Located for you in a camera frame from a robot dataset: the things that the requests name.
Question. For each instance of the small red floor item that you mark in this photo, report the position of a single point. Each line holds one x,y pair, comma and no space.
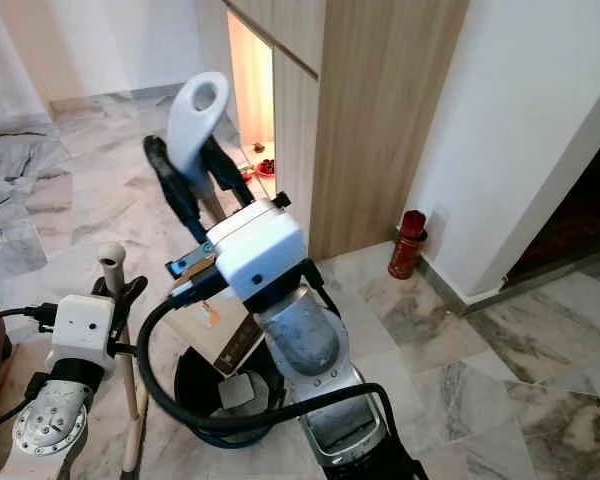
265,166

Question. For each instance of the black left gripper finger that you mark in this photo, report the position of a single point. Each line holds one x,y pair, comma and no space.
132,298
98,289

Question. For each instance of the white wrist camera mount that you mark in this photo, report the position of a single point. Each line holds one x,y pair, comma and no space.
82,328
260,250

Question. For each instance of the open black waste bin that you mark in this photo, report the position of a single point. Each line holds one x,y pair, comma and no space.
190,385

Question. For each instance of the wooden cabinet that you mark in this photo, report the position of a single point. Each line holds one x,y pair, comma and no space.
380,110

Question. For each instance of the beige broom with purple bristles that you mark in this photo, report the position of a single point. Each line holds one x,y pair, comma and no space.
111,265

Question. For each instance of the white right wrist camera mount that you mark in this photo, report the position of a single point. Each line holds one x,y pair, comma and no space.
260,250

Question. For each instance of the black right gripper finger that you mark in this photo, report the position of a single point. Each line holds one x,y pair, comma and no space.
170,185
230,175

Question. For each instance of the red canister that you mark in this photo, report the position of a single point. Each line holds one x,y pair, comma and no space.
406,250

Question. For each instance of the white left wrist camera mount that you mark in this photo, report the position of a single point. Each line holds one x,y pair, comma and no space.
82,328

